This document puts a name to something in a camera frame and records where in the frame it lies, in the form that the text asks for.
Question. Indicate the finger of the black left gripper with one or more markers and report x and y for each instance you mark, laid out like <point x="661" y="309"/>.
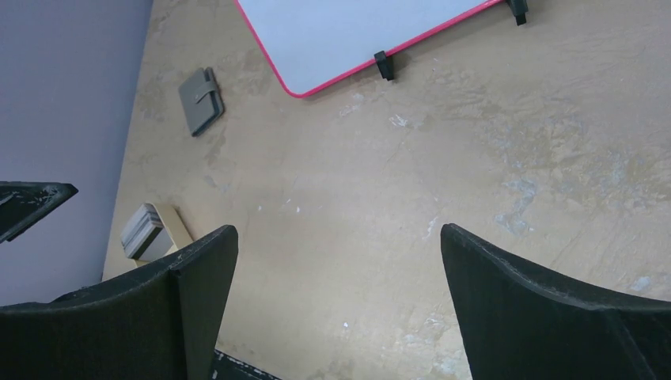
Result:
<point x="23" y="204"/>

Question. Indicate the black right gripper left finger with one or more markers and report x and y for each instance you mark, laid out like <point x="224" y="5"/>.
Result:
<point x="158" y="321"/>

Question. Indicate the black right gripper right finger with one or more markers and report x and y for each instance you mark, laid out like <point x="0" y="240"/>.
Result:
<point x="520" y="320"/>

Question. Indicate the grey leather card holder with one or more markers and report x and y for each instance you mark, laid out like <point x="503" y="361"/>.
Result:
<point x="201" y="100"/>

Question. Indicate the stack of credit cards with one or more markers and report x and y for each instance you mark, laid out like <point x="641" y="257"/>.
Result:
<point x="145" y="237"/>

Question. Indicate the beige plastic tray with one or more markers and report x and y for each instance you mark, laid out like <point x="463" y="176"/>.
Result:
<point x="174" y="225"/>

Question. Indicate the black whiteboard stand clip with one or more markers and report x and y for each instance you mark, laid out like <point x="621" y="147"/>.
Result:
<point x="385" y="65"/>
<point x="519" y="9"/>

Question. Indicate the red framed whiteboard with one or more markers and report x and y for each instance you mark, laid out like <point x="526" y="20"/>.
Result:
<point x="313" y="44"/>

